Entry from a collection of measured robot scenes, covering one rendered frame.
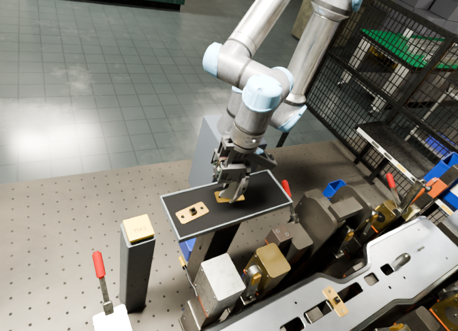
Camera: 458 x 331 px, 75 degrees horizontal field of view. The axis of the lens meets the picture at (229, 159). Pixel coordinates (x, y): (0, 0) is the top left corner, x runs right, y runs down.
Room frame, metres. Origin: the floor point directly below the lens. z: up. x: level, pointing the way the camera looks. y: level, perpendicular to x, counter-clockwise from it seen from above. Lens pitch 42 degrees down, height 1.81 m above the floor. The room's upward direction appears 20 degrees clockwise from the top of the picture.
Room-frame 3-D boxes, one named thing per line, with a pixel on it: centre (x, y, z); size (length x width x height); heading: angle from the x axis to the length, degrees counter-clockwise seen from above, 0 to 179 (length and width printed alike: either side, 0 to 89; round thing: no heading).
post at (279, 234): (0.56, -0.22, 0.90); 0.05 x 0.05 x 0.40; 42
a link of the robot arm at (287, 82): (0.66, -0.03, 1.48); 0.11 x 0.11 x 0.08; 76
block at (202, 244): (0.56, -0.04, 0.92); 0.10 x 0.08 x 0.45; 132
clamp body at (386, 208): (0.91, -0.66, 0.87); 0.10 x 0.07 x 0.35; 42
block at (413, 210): (0.93, -0.76, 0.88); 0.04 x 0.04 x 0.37; 42
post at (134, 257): (0.38, 0.15, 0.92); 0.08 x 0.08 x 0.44; 42
